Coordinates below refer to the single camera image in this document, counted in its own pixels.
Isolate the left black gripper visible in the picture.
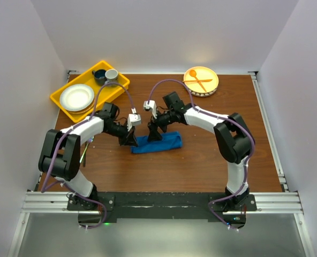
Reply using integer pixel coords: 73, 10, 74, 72
104, 122, 138, 147

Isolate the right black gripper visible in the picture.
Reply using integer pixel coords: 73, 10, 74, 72
147, 109, 175, 143

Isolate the blue cloth napkin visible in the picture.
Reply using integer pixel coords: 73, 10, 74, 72
131, 131, 183, 154

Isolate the iridescent metal fork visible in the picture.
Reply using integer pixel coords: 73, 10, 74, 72
80, 137, 94, 167

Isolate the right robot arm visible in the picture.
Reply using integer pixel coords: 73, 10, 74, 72
144, 92, 255, 210

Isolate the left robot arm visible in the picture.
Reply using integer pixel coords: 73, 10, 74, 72
38, 103, 141, 210

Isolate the white paper plate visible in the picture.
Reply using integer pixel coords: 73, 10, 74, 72
59, 84, 95, 112

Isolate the grey mug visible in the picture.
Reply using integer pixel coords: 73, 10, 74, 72
104, 69, 119, 84

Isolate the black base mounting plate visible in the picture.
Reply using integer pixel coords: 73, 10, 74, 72
67, 191, 258, 223

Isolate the dark blue mug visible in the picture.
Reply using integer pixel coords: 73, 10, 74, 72
92, 69, 107, 86

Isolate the orange plastic spoon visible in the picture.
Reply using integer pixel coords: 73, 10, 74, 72
189, 69, 206, 92

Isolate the orange plastic knife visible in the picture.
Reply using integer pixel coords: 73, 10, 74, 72
183, 79, 213, 82

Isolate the yellow plastic plate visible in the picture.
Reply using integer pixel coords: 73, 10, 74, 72
183, 66, 219, 97

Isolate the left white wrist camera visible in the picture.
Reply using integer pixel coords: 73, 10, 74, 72
127, 108, 142, 131

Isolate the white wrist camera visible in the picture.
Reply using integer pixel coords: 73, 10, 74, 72
127, 108, 142, 131
143, 100, 157, 119

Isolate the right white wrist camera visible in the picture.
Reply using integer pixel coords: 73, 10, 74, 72
143, 100, 157, 119

